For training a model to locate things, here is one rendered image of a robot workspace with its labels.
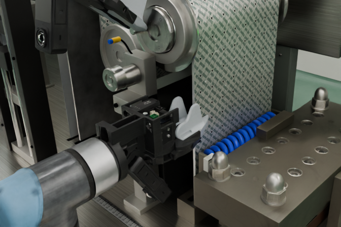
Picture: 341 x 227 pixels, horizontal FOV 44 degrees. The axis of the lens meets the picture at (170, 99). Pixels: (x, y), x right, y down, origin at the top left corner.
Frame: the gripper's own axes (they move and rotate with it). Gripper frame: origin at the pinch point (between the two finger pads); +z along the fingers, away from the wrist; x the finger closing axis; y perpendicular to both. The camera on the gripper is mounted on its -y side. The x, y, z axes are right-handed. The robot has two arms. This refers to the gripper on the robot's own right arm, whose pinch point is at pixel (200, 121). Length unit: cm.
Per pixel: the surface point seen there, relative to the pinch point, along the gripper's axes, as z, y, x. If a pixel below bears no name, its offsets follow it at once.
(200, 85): -0.3, 6.9, -0.2
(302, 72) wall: 263, -105, 119
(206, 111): 1.2, 1.7, -0.3
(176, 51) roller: -3.1, 13.1, 2.1
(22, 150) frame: -15.1, -16.8, 41.7
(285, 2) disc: 22.8, 16.4, -1.1
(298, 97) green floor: 227, -110, 102
